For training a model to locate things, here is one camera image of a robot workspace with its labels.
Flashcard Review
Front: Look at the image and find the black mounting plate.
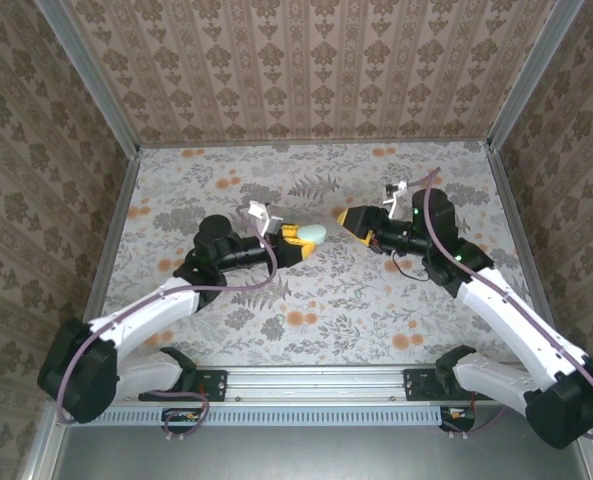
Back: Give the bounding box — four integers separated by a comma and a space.
138, 367, 228, 404
403, 367, 457, 402

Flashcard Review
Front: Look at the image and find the mint green earbud charging case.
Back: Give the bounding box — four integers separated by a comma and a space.
296, 223, 328, 246

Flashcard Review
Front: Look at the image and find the grey slotted cable duct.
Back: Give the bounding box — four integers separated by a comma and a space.
95, 404, 445, 428

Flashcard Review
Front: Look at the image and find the aluminium back edge rail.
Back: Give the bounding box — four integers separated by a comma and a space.
138, 138, 492, 150

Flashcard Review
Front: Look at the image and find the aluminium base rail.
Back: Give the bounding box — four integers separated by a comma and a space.
195, 366, 457, 404

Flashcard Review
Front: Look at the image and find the left controller board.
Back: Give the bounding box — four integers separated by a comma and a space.
161, 407, 203, 434

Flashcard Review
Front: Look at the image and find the controller board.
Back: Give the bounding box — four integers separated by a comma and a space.
161, 407, 203, 434
439, 405, 478, 432

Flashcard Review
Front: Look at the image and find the right aluminium table edge rail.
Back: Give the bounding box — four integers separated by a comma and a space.
485, 142, 560, 321

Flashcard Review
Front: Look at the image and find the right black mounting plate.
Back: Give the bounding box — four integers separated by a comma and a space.
403, 367, 457, 402

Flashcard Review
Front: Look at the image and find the aluminium frame post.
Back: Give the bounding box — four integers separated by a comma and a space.
486, 0, 586, 151
34, 0, 141, 157

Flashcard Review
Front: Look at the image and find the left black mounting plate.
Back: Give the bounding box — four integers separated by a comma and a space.
138, 367, 228, 404

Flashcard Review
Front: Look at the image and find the left aluminium frame post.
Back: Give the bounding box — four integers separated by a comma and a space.
34, 0, 141, 157

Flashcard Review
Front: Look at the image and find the floral patterned table cover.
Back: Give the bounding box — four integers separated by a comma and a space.
98, 142, 547, 366

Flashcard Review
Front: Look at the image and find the right controller board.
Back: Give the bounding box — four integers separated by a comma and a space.
439, 405, 478, 432

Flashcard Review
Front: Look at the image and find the left aluminium table edge rail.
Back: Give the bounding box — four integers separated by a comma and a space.
83, 149, 142, 321

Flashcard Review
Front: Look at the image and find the right aluminium frame post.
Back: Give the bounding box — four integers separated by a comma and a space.
486, 0, 586, 151

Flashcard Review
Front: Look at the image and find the aluminium table edge rail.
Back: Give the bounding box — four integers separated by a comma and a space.
83, 149, 142, 321
485, 142, 560, 321

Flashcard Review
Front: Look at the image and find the thin black cable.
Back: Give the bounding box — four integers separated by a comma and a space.
391, 251, 428, 281

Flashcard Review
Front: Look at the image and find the grey metal sheet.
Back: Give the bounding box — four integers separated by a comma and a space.
20, 407, 593, 480

